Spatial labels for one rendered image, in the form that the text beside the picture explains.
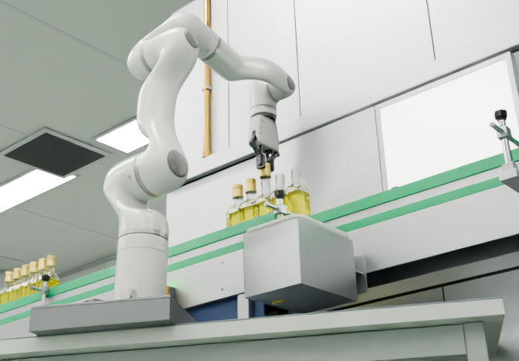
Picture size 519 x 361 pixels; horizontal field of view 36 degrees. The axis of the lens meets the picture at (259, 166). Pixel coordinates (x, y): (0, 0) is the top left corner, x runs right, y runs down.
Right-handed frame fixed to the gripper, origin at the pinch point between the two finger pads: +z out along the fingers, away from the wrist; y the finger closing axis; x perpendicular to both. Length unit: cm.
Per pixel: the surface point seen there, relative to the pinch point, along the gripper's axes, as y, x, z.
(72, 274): -315, -524, -149
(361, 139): -11.7, 27.6, -3.1
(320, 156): -11.9, 12.3, -2.6
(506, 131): 17, 82, 25
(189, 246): 13.5, -18.8, 25.4
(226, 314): 13, -4, 48
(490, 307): 24, 76, 64
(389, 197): 5, 45, 25
